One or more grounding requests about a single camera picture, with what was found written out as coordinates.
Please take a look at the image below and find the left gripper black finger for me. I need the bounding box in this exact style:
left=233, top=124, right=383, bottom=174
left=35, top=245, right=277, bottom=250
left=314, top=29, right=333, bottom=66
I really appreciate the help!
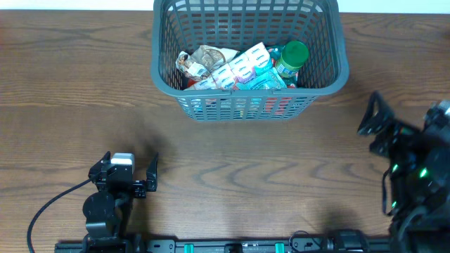
left=88, top=151, right=111, bottom=181
left=146, top=153, right=159, bottom=192

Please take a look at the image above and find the green lid jar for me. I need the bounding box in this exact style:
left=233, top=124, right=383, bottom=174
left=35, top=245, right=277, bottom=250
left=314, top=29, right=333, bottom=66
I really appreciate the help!
left=275, top=41, right=309, bottom=78

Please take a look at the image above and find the green Nescafe coffee bag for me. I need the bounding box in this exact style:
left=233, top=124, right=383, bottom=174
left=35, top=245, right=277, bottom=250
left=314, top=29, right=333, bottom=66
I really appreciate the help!
left=266, top=46, right=298, bottom=89

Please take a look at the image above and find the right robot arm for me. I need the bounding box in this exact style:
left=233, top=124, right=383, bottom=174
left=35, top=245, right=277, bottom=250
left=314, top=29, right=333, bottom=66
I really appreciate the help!
left=357, top=91, right=449, bottom=252

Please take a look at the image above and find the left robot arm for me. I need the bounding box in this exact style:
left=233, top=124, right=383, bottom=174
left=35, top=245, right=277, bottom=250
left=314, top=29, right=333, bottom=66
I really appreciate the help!
left=82, top=152, right=158, bottom=253

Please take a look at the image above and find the spaghetti pack with red ends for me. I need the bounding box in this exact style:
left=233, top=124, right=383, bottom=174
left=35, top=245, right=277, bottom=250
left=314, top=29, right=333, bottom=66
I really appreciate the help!
left=186, top=80, right=296, bottom=90

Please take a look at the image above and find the beige nuts bag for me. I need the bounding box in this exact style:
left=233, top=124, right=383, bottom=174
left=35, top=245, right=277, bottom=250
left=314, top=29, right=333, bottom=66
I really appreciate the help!
left=175, top=45, right=239, bottom=82

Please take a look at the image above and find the grey plastic basket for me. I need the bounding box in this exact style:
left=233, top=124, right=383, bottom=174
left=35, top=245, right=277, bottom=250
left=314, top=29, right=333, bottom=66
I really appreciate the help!
left=150, top=0, right=349, bottom=122

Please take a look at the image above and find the teal snack pouch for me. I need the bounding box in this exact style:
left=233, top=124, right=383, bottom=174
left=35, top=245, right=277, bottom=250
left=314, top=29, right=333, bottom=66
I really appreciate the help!
left=236, top=67, right=287, bottom=90

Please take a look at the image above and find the white tissue pack bundle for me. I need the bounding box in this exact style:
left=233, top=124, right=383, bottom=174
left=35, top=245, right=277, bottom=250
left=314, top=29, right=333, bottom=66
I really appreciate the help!
left=199, top=42, right=273, bottom=88

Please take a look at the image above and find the black rail at table edge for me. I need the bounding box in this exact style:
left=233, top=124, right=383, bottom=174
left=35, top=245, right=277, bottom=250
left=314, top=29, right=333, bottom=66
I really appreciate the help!
left=54, top=230, right=391, bottom=253

